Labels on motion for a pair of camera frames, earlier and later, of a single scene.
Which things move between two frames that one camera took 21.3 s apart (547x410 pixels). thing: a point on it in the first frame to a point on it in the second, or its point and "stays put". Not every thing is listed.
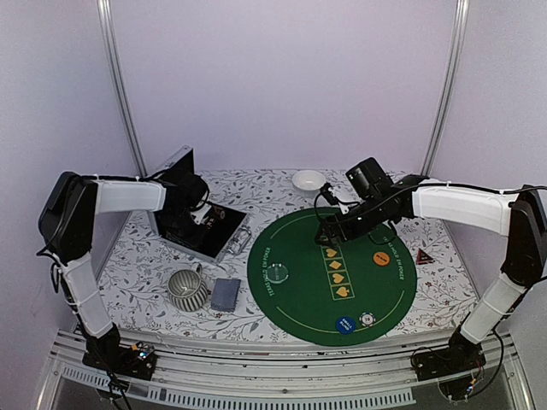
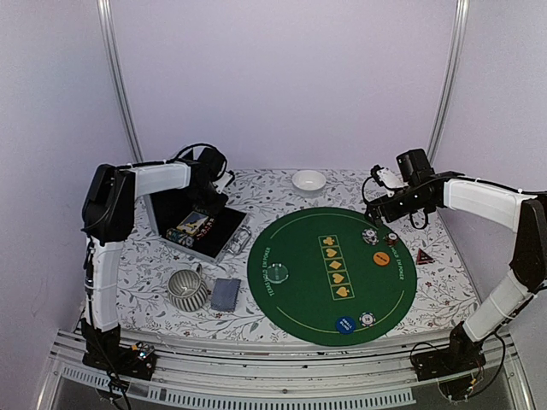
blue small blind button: (345, 325) stays put
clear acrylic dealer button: (277, 273) stays put
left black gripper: (193, 240) to (214, 208)
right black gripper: (327, 224) to (375, 207)
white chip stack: (367, 319) stays put
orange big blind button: (381, 258) stays put
